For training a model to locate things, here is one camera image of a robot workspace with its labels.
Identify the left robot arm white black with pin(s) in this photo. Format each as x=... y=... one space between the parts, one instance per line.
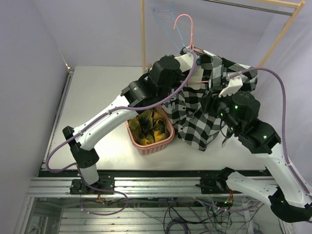
x=152 y=89

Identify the pink wire hanger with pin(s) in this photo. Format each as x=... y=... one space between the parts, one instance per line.
x=196 y=77

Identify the wooden clothes rack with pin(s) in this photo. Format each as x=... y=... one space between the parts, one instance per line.
x=295 y=6

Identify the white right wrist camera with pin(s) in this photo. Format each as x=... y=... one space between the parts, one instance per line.
x=234 y=84

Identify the pink plastic laundry basket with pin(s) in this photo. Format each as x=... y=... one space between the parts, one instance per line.
x=156 y=147

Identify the blue wire hanger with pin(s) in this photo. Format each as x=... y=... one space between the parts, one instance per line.
x=165 y=18

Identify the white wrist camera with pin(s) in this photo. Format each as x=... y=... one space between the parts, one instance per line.
x=234 y=84
x=186 y=59

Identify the aluminium rail base frame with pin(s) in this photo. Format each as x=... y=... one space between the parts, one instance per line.
x=174 y=171

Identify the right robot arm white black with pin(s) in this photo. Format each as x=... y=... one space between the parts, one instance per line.
x=287 y=199

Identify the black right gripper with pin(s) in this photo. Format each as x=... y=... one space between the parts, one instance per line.
x=214 y=102

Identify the black white checkered shirt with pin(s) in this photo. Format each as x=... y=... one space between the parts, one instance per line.
x=187 y=110

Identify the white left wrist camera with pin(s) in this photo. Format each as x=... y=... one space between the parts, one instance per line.
x=186 y=59

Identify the yellow plaid shirt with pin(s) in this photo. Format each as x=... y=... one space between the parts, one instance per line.
x=148 y=128

